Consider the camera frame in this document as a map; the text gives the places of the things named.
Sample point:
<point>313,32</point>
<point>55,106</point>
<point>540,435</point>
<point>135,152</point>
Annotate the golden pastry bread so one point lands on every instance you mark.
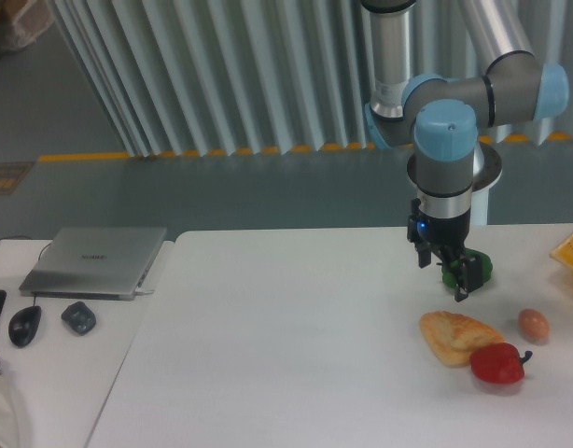
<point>453,338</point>

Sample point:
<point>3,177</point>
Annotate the brown egg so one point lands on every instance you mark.
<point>534,324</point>

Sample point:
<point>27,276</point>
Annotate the green bell pepper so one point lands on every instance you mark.
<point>487,268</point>

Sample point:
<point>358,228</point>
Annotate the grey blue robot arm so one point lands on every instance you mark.
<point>441,118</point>

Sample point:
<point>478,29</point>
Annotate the red bell pepper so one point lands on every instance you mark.
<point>499,363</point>

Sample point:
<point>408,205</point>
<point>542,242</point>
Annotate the silver laptop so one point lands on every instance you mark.
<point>95,263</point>

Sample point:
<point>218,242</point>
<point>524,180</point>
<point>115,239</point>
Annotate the dark grey small device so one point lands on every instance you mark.
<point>79,318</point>

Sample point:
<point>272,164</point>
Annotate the black computer mouse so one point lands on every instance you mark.
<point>23,325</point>

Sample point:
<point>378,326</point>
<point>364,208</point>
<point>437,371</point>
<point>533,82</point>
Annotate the white corrugated partition screen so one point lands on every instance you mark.
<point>205,76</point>

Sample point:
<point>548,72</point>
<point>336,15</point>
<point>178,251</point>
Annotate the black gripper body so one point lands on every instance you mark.
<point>446,236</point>

